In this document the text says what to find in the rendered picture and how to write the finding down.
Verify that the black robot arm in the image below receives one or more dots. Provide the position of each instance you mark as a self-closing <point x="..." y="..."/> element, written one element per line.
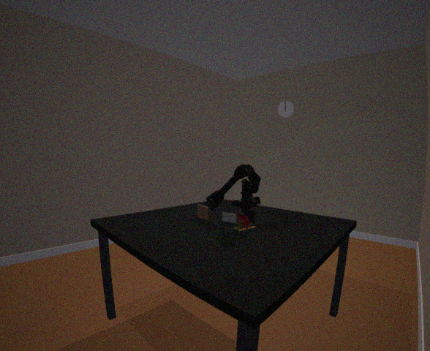
<point x="247" y="186"/>

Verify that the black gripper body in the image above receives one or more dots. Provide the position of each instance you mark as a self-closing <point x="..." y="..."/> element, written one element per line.
<point x="238" y="203"/>

